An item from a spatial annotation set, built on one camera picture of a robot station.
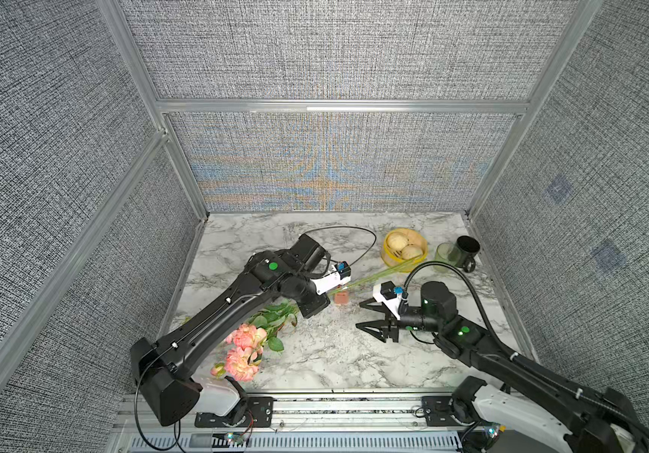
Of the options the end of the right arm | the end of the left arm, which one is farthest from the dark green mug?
the end of the left arm

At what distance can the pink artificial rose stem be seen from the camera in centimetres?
57

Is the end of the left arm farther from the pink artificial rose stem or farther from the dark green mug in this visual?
the dark green mug

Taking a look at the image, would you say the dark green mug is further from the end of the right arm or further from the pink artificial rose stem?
the pink artificial rose stem

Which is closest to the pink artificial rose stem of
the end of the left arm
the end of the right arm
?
the end of the left arm
